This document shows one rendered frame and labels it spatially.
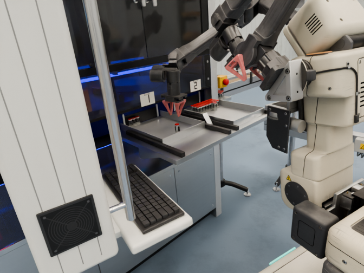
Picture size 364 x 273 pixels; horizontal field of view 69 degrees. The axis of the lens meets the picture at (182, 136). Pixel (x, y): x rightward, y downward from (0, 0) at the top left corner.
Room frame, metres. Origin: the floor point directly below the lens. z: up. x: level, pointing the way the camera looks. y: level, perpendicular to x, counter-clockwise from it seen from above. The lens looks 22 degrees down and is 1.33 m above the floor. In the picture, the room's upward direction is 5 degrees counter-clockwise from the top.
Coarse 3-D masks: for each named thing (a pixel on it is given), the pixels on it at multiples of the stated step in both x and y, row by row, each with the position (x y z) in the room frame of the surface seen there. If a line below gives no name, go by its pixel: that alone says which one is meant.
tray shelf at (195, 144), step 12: (252, 120) 1.24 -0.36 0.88; (264, 120) 1.27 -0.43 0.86; (204, 132) 1.14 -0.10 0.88; (216, 132) 1.12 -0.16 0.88; (240, 132) 1.14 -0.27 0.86; (132, 144) 1.11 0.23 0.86; (144, 144) 1.06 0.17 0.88; (168, 144) 1.04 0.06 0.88; (180, 144) 1.02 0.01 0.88; (192, 144) 1.01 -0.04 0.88; (204, 144) 1.00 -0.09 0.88; (216, 144) 1.02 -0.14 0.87; (168, 156) 0.92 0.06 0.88; (192, 156) 0.93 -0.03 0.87
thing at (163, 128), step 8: (160, 112) 1.44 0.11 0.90; (152, 120) 1.37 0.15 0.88; (160, 120) 1.36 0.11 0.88; (168, 120) 1.35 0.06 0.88; (176, 120) 1.34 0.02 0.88; (184, 120) 1.29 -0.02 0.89; (192, 120) 1.24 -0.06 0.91; (200, 120) 1.21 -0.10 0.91; (128, 128) 1.21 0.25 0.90; (136, 128) 1.26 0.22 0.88; (144, 128) 1.25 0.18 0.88; (152, 128) 1.24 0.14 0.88; (160, 128) 1.23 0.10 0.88; (168, 128) 1.22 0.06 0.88; (184, 128) 1.20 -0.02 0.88; (192, 128) 1.13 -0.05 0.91; (200, 128) 1.16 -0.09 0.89; (152, 136) 1.07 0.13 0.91; (160, 136) 1.12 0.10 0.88; (168, 136) 1.04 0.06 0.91; (176, 136) 1.06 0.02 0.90; (184, 136) 1.10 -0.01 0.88
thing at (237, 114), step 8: (224, 104) 1.52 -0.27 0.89; (232, 104) 1.48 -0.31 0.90; (240, 104) 1.43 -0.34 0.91; (184, 112) 1.41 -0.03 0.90; (192, 112) 1.36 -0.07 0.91; (208, 112) 1.43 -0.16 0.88; (216, 112) 1.41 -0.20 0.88; (224, 112) 1.40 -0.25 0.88; (232, 112) 1.39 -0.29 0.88; (240, 112) 1.38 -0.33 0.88; (248, 112) 1.36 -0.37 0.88; (256, 112) 1.27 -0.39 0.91; (224, 120) 1.20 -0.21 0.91; (232, 120) 1.26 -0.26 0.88; (240, 120) 1.19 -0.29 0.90; (248, 120) 1.23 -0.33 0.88
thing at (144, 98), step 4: (152, 92) 1.32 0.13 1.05; (140, 96) 1.27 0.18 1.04; (144, 96) 1.28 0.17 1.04; (152, 96) 1.32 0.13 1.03; (140, 100) 1.27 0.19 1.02; (144, 100) 1.28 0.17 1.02; (148, 100) 1.30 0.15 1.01; (152, 100) 1.31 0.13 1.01; (144, 104) 1.28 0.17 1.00; (148, 104) 1.30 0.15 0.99
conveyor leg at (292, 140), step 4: (296, 112) 2.01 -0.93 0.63; (292, 116) 2.01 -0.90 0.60; (296, 116) 2.01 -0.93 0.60; (292, 140) 2.01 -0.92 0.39; (292, 144) 2.01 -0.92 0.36; (288, 148) 2.04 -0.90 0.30; (292, 148) 2.00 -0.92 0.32; (288, 152) 2.03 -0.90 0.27; (288, 156) 2.02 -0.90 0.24; (288, 160) 2.02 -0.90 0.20; (288, 164) 2.02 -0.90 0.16
